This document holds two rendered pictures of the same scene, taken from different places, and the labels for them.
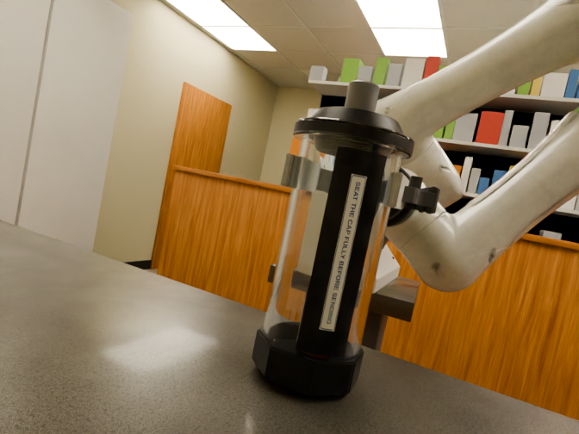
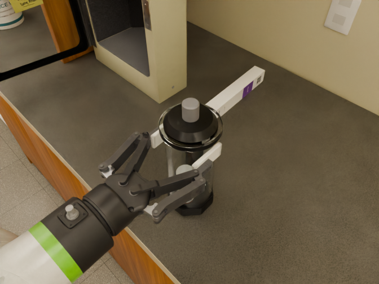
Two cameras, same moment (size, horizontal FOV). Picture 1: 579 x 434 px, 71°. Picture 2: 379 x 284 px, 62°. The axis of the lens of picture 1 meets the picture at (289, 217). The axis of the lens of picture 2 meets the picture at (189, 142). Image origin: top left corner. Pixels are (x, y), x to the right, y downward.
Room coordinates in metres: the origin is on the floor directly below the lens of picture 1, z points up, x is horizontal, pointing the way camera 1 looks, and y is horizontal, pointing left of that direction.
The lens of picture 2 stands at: (0.73, 0.09, 1.55)
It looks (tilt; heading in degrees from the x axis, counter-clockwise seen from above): 48 degrees down; 200
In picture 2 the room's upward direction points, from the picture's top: straight up
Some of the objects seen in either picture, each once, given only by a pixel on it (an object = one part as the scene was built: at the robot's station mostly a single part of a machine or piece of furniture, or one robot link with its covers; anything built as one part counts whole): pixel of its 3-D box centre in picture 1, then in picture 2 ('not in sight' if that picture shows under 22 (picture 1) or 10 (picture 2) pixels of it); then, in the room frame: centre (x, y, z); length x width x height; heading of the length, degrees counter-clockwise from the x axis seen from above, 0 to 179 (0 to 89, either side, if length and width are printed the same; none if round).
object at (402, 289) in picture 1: (351, 282); not in sight; (1.01, -0.18, 0.92); 0.32 x 0.32 x 0.04; 71
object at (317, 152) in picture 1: (330, 246); (190, 162); (0.38, -0.04, 1.07); 0.11 x 0.11 x 0.21
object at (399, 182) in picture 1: (399, 192); (165, 132); (0.37, -0.09, 1.13); 0.07 x 0.01 x 0.03; 160
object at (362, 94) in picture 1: (357, 120); (190, 118); (0.37, -0.04, 1.18); 0.09 x 0.09 x 0.07
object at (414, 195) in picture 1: (421, 197); (148, 134); (0.39, -0.12, 1.13); 0.05 x 0.03 x 0.01; 160
